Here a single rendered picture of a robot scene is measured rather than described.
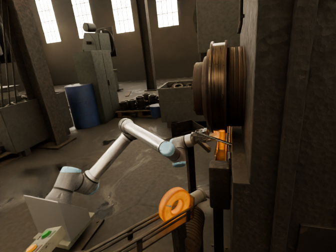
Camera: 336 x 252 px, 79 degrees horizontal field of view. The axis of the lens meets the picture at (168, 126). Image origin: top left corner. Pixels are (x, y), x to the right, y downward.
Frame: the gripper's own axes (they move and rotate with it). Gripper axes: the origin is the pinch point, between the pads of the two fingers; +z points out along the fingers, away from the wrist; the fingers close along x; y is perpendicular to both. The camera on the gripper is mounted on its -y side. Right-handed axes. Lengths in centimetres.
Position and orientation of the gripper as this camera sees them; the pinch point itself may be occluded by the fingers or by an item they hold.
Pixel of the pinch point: (221, 135)
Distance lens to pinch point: 142.3
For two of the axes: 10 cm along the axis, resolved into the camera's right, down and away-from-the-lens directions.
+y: -3.6, -9.0, -2.4
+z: 8.9, -2.6, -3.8
